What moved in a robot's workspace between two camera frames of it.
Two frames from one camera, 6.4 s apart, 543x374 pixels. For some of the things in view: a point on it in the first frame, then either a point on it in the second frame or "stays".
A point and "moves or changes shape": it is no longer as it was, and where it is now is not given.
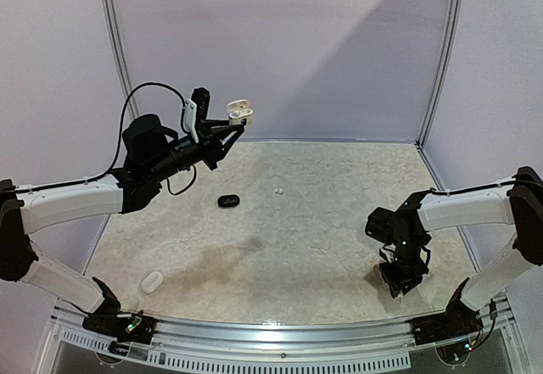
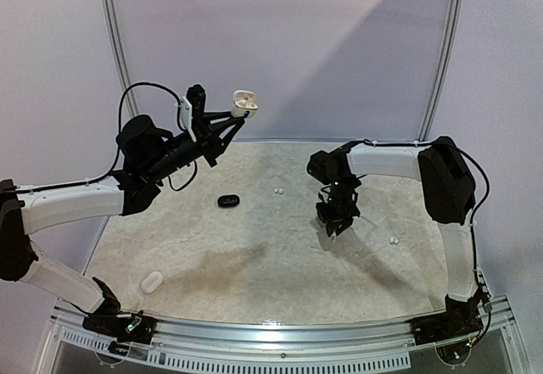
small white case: (238, 110) moves or changes shape
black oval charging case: (228, 201) stays
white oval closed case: (152, 281) stays
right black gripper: (404, 276) -> (336, 206)
